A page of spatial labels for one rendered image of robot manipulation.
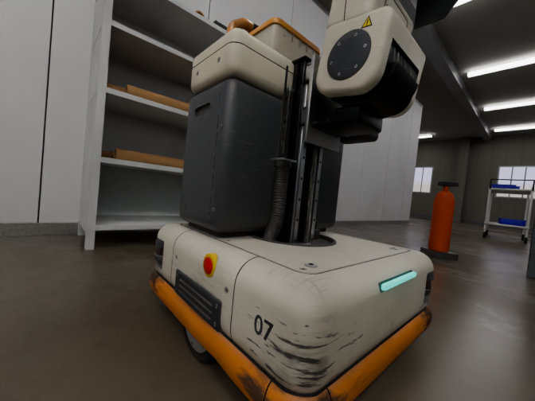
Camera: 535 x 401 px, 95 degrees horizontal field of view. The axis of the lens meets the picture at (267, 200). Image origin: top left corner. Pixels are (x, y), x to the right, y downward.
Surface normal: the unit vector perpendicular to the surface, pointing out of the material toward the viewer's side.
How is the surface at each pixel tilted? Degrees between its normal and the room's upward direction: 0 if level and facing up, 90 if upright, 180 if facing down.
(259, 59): 90
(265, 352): 90
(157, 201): 90
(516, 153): 90
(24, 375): 0
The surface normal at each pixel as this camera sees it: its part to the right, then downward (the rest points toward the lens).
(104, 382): 0.10, -0.99
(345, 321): 0.66, 0.09
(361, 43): -0.73, -0.05
